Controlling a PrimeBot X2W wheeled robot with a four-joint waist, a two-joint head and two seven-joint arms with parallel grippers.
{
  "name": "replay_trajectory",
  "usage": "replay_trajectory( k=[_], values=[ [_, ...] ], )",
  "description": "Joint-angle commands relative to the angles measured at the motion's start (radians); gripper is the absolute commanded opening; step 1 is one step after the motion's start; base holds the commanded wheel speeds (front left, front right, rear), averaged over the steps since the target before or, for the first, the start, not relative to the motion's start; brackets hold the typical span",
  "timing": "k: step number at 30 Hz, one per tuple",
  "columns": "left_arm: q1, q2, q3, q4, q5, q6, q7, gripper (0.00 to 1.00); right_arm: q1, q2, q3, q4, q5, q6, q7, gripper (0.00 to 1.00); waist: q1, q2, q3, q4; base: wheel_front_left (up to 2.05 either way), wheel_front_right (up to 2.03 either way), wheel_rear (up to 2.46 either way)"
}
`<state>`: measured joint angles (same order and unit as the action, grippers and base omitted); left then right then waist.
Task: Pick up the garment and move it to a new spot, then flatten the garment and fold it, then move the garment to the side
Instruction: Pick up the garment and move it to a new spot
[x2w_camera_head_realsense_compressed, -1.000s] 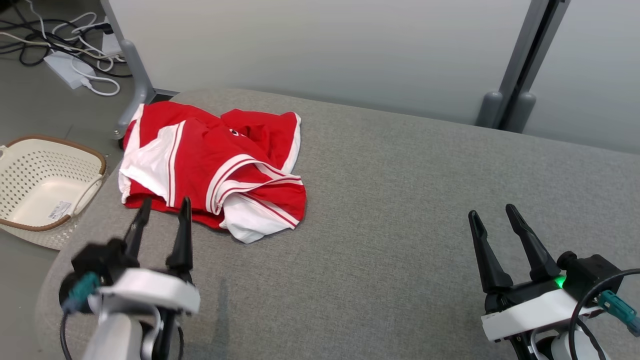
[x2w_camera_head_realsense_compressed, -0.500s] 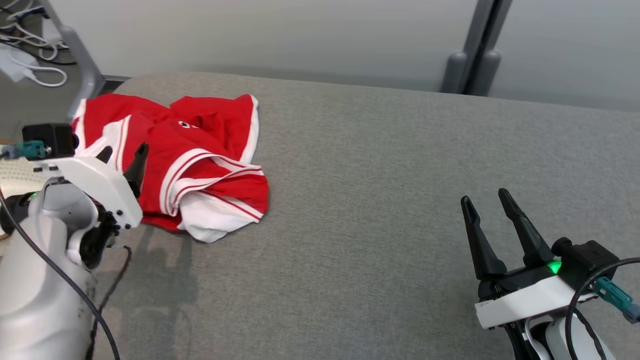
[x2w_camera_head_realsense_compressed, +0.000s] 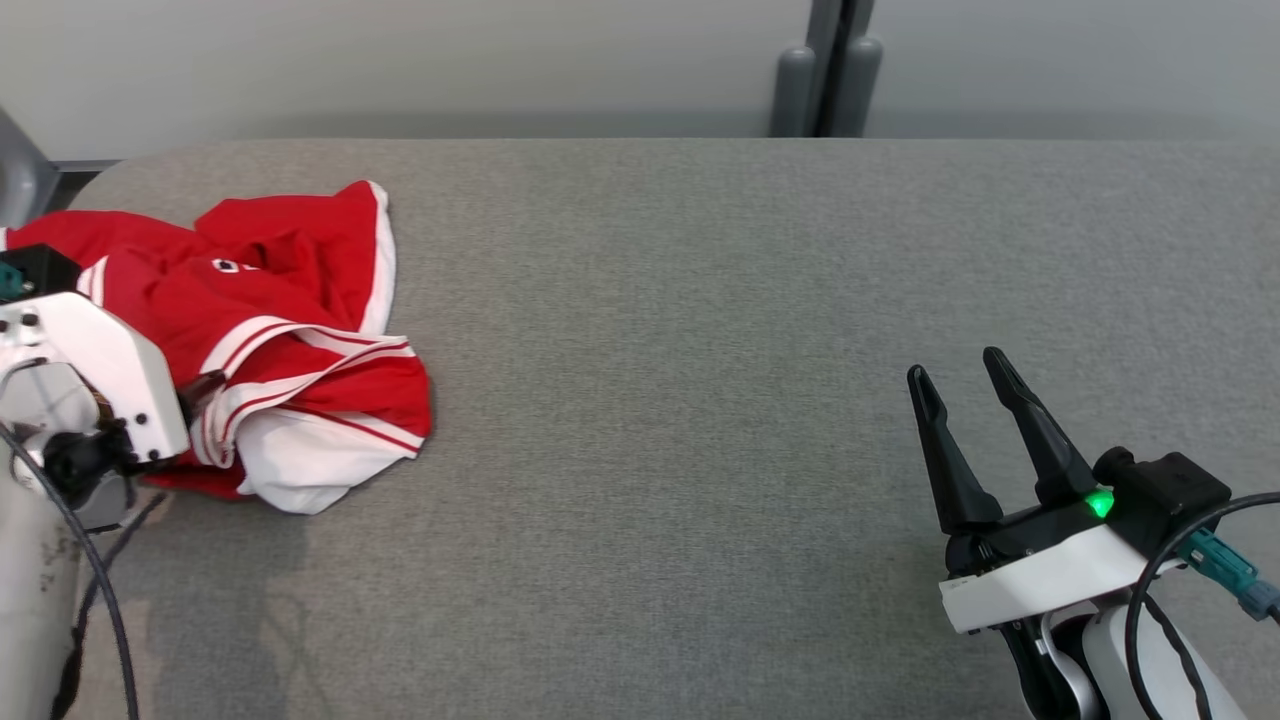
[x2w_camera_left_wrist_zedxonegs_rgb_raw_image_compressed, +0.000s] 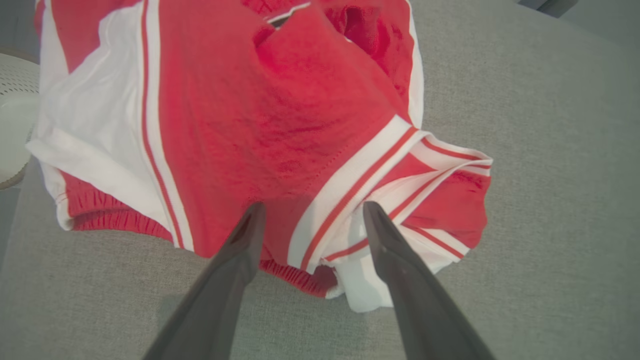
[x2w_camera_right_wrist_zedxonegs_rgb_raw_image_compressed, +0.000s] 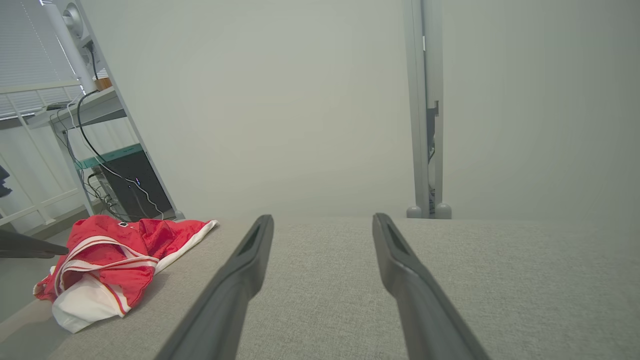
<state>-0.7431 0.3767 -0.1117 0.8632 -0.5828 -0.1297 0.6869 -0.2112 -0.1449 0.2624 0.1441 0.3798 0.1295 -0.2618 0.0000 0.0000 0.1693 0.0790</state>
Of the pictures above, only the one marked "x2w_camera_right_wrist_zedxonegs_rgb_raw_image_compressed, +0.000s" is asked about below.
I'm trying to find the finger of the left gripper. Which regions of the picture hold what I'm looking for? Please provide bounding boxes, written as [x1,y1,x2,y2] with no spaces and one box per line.
[0,230,69,259]

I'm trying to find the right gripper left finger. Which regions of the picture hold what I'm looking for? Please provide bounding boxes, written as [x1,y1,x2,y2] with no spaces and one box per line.
[155,215,275,360]

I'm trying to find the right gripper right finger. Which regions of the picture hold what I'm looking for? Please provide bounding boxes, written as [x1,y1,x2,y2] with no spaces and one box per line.
[372,214,491,360]

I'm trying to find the red printed basketball jersey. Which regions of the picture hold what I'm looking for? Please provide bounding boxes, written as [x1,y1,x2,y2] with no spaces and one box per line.
[34,235,161,334]

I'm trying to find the red shorts with white hem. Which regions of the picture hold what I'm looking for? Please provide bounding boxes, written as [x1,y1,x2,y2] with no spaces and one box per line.
[70,215,219,275]

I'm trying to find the white railing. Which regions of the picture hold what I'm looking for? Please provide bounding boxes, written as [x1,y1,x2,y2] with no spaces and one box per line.
[0,82,90,228]

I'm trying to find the black computer tower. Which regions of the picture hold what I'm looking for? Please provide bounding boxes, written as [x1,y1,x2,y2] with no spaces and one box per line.
[97,150,176,222]

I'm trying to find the white pole lamp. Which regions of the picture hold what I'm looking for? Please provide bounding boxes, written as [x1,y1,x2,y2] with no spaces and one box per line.
[42,0,101,96]

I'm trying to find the white window blind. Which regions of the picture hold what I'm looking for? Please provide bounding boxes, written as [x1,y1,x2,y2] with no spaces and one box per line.
[0,0,85,119]

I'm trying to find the black power cable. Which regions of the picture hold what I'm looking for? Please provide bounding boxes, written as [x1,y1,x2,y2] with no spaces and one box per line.
[75,40,166,221]

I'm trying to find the white metal shelf frame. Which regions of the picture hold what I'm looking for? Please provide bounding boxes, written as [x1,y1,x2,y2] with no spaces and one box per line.
[27,0,186,222]

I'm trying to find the grey partition post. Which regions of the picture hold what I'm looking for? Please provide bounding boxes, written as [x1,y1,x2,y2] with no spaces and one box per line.
[402,0,453,220]

